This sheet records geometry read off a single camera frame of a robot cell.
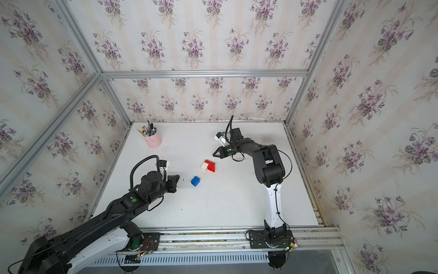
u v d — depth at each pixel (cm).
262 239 73
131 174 58
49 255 43
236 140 85
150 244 72
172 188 70
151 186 60
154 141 102
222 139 93
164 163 71
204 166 95
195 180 90
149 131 104
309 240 76
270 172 58
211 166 96
